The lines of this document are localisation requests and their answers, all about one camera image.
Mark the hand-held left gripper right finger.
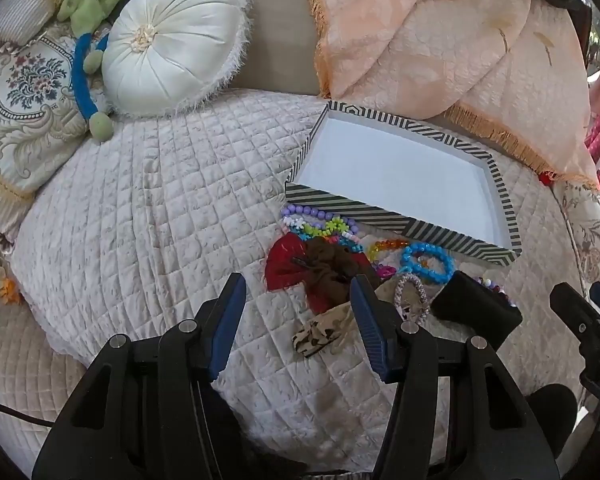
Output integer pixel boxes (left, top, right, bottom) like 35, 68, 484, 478
349, 274, 561, 480

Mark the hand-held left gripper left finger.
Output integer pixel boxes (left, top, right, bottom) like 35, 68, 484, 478
31, 272, 248, 480

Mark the leopard print hair tie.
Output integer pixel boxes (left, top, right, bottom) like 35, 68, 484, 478
292, 305, 356, 359

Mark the grey purple braided hair tie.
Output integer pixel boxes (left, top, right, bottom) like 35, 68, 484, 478
394, 274, 431, 325

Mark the brown sheer hair bow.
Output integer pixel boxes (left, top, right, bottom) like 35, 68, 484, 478
292, 236, 357, 307

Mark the red fabric hair bow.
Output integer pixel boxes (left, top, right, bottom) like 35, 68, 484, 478
265, 235, 371, 312

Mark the multicolour round bead bracelet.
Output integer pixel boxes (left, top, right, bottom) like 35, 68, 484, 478
472, 276, 517, 309

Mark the black cloth pouch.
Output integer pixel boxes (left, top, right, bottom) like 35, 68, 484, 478
432, 270, 524, 352

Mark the neon flower bead bracelet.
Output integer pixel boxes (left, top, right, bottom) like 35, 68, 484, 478
281, 214, 365, 250

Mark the striped cardboard box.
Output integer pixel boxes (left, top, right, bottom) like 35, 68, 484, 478
285, 101, 524, 273

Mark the floral cream bedding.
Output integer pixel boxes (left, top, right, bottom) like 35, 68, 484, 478
552, 180, 600, 307

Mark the white quilted bedspread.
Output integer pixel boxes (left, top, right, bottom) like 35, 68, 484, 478
0, 87, 600, 480

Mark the round white satin pillow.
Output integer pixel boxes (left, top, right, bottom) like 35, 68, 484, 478
101, 0, 253, 117

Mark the peach fringed blanket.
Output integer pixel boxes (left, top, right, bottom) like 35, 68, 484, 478
307, 0, 600, 190

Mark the floral embroidered cushion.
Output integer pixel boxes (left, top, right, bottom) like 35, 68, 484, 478
0, 25, 112, 241

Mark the green blue plush toy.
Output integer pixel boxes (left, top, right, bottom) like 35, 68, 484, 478
57, 0, 140, 146

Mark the rainbow crystal bead bracelet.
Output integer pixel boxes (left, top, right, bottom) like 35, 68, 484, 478
367, 238, 412, 262

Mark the purple bead bracelet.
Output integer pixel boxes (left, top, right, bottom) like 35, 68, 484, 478
282, 202, 332, 222

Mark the black cable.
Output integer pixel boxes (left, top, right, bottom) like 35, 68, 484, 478
0, 399, 53, 428

